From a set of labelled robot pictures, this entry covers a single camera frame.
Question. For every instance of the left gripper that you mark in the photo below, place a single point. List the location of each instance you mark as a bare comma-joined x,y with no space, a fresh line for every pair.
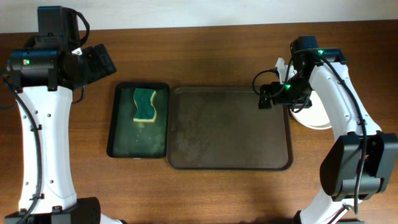
102,62

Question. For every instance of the large brown serving tray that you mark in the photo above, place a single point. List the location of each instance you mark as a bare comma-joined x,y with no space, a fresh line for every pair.
222,128

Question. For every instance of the white plate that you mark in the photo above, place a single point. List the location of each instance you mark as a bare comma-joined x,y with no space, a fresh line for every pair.
314,117

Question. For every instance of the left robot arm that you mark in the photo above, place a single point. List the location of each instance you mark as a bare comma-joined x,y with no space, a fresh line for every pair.
42,77

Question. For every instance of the green and yellow sponge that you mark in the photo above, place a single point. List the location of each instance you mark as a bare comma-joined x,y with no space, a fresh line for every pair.
145,109

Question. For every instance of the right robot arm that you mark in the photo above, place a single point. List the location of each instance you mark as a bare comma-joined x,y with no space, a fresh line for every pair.
361,161

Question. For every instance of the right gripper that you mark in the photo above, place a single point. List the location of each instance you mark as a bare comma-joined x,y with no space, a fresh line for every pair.
303,102

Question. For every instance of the small black tray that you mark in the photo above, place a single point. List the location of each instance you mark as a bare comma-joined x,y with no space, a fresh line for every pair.
129,139

